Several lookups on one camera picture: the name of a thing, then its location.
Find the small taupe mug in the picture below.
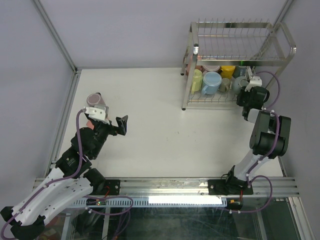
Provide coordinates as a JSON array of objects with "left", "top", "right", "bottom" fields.
[{"left": 219, "top": 78, "right": 231, "bottom": 93}]

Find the slate blue small mug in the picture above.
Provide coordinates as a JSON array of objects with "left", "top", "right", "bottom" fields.
[{"left": 232, "top": 65, "right": 247, "bottom": 79}]

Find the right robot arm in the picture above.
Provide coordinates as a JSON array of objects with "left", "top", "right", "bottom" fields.
[{"left": 223, "top": 86, "right": 292, "bottom": 194}]

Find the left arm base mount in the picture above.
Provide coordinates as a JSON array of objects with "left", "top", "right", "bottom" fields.
[{"left": 85, "top": 172, "right": 121, "bottom": 196}]

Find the yellow mug black handle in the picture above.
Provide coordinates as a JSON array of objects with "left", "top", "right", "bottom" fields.
[{"left": 219, "top": 65, "right": 236, "bottom": 79}]

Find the pale yellow mug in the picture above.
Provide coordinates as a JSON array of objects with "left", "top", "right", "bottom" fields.
[{"left": 190, "top": 69, "right": 203, "bottom": 95}]

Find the lilac ribbed mug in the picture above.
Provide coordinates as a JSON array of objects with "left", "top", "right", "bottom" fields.
[{"left": 202, "top": 65, "right": 221, "bottom": 73}]

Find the steel dish rack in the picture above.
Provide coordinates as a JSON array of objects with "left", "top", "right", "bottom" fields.
[{"left": 180, "top": 20, "right": 297, "bottom": 111}]

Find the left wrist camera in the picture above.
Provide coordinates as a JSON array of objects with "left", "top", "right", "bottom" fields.
[{"left": 84, "top": 105, "right": 110, "bottom": 125}]

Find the aluminium mounting rail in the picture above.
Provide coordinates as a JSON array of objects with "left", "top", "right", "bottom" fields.
[{"left": 32, "top": 176, "right": 301, "bottom": 201}]

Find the dark green glazed mug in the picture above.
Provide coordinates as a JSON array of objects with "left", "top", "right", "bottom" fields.
[{"left": 231, "top": 76, "right": 249, "bottom": 95}]

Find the light blue mug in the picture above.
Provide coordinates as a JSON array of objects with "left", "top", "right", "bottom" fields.
[{"left": 201, "top": 71, "right": 222, "bottom": 96}]

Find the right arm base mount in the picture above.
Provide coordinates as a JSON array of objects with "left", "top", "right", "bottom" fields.
[{"left": 207, "top": 176, "right": 254, "bottom": 196}]

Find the mauve upside-down mug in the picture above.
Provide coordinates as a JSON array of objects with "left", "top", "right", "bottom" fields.
[{"left": 86, "top": 92, "right": 107, "bottom": 109}]

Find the white slotted cable duct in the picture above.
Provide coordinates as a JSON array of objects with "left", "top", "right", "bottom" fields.
[{"left": 70, "top": 195, "right": 227, "bottom": 208}]

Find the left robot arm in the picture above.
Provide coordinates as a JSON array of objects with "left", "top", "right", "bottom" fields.
[{"left": 0, "top": 114, "right": 128, "bottom": 240}]

